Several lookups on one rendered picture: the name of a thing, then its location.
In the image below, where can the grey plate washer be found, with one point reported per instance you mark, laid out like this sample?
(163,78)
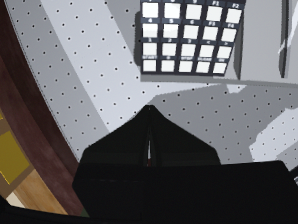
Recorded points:
(192,41)

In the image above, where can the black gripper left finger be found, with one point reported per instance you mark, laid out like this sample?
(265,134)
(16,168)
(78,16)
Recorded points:
(124,145)

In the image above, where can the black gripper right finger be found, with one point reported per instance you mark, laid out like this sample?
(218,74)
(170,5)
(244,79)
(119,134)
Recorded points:
(171,145)

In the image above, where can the grey perforated base plate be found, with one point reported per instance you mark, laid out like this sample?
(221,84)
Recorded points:
(85,58)

